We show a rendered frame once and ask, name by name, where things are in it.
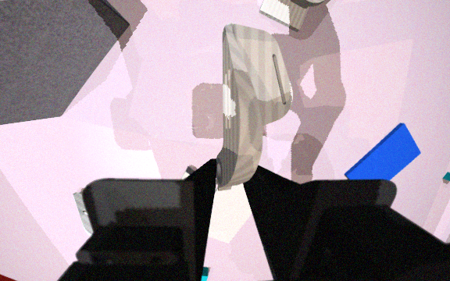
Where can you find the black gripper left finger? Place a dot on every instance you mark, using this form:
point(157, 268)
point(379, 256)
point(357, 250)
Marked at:
point(186, 204)

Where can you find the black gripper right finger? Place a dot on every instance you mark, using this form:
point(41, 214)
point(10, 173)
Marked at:
point(286, 213)

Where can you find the cyan rectangular bar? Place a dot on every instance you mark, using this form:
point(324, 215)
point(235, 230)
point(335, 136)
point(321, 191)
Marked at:
point(205, 273)

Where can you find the blue flat plate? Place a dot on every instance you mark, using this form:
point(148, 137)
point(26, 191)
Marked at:
point(392, 154)

